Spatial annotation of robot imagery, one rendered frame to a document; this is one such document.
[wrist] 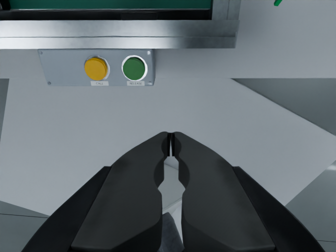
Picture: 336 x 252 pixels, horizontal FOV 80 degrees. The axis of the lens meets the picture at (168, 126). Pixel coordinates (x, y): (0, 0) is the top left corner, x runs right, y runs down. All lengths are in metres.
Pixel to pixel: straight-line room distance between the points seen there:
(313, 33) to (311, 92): 1.17
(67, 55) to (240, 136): 0.46
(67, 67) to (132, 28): 0.14
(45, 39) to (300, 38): 0.52
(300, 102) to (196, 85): 1.27
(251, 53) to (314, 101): 1.28
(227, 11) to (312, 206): 2.24
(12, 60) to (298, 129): 0.74
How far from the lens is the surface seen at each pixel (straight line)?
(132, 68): 0.39
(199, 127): 0.56
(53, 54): 0.44
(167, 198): 0.53
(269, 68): 0.55
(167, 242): 0.51
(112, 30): 0.40
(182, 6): 0.40
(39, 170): 0.75
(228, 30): 0.40
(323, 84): 1.75
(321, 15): 0.58
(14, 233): 2.89
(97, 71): 0.40
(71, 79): 0.44
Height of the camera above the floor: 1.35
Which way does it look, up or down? 62 degrees down
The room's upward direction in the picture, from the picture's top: 180 degrees counter-clockwise
